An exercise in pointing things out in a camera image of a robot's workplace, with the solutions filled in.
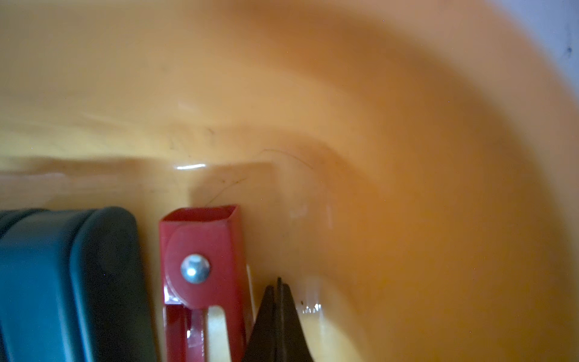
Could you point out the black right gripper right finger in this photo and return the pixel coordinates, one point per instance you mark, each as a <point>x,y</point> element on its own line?
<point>290,341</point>

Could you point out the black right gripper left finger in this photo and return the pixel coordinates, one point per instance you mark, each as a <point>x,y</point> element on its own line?
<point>262,343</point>

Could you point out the red pruning pliers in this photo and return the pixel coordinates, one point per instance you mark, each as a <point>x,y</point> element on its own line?
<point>203,265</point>

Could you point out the yellow storage tray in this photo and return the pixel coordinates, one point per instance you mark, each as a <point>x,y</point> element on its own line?
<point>408,168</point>

